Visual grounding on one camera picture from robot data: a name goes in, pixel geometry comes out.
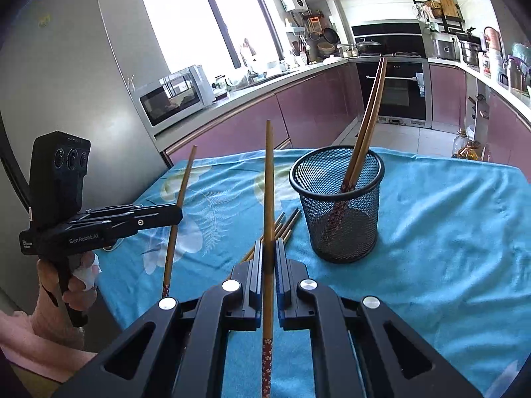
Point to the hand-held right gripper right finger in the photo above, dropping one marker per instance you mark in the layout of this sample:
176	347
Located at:
281	277

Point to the wok with lid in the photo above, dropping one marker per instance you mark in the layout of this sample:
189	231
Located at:
367	45

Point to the person's left hand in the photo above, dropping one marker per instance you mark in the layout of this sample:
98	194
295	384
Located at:
85	284

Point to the black built-in oven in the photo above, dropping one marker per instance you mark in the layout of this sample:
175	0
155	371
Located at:
398	91

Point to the steel steamer pot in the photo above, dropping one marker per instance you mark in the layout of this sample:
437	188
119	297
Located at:
469	54

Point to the black mesh holder cup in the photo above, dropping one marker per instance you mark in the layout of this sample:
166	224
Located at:
356	232

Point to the green bag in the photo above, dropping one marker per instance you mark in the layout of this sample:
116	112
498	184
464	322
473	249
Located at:
522	62

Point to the person's left forearm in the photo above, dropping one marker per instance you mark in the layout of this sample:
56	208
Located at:
37	340

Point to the black countertop storage rack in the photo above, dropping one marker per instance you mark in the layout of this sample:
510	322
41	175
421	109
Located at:
446	14

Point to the kitchen window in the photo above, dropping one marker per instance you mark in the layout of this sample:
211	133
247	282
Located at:
186	20

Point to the white microwave oven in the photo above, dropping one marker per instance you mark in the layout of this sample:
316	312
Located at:
174	99

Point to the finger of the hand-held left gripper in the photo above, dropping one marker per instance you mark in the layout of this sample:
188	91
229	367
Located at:
153	215

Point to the silver refrigerator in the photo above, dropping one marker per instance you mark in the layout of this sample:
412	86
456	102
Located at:
83	70

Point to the silver rice cooker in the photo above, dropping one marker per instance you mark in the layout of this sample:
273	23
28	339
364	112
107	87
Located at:
442	47

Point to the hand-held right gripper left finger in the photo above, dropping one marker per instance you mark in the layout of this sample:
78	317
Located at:
258	275

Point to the narrow pink base cabinet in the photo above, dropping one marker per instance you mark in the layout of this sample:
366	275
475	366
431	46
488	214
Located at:
448	95

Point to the black range hood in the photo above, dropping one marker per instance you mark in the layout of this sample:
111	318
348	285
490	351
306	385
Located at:
390	39

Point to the blue printed tablecloth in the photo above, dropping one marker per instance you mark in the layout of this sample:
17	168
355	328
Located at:
435	236

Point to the pink white tall container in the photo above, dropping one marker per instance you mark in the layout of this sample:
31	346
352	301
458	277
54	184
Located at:
493	49

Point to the curved pink base cabinet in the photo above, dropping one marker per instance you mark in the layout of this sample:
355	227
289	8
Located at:
508	132

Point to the long pink base cabinet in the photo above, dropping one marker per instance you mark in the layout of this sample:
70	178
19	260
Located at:
307	99

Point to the yellow cooking oil bottle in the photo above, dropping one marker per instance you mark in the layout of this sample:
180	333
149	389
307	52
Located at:
468	149

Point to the hanging frying pan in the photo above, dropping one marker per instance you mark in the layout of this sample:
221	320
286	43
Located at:
330	35

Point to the steel thermos bottle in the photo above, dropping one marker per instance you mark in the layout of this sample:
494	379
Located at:
513	74

